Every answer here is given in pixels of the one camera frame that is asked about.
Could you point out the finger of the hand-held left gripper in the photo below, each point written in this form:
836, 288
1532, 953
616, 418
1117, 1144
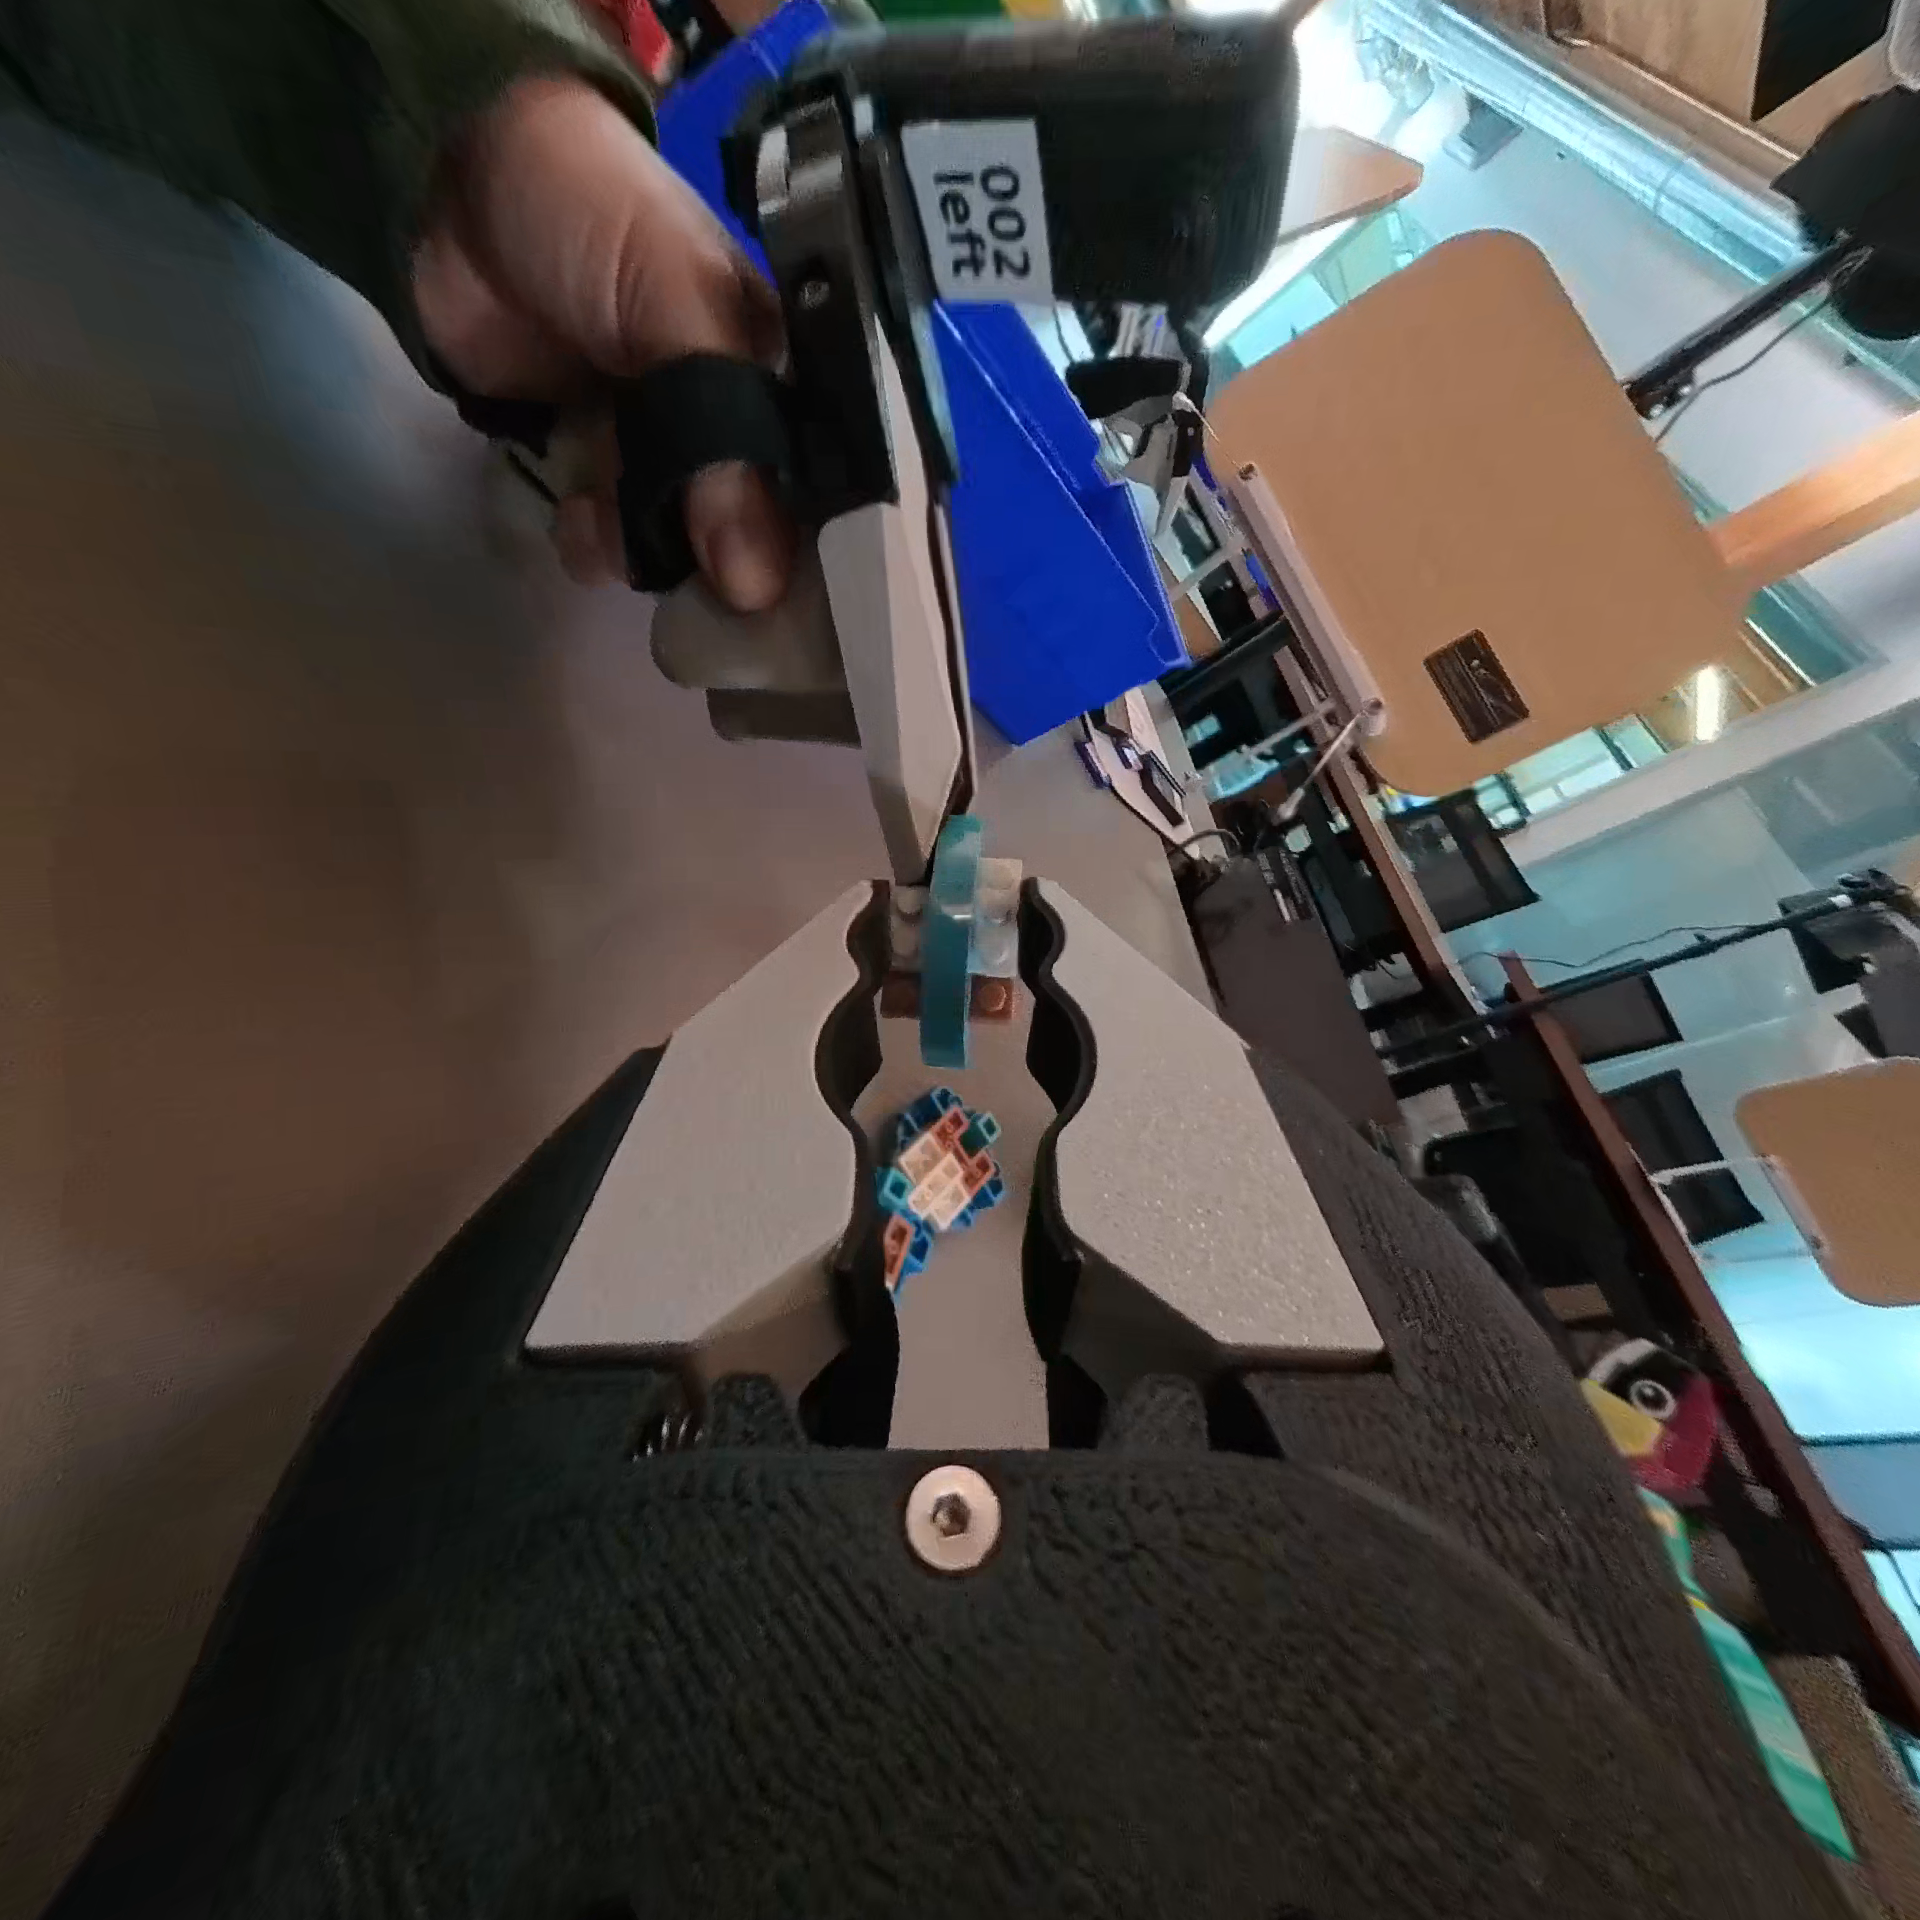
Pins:
965, 705
893, 675

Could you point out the person's left forearm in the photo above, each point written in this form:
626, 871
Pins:
301, 89

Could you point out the white and brown lego assembly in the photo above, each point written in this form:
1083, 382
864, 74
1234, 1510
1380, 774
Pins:
1003, 915

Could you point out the blue lego base assembly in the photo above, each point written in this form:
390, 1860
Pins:
938, 1185

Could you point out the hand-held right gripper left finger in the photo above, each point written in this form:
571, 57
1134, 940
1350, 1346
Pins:
706, 1171

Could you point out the teal round lego piece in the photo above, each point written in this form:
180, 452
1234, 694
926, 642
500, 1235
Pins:
955, 960

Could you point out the colourful lego box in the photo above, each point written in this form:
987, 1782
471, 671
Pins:
1651, 1411

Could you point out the blue plastic bin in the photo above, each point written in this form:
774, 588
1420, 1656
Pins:
1050, 523

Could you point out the person's left hand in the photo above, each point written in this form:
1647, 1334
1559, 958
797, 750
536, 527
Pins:
599, 254

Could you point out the light wood standing desk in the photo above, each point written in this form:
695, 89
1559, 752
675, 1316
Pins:
1470, 481
1846, 1185

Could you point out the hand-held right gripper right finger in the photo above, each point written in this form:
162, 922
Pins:
1200, 1200

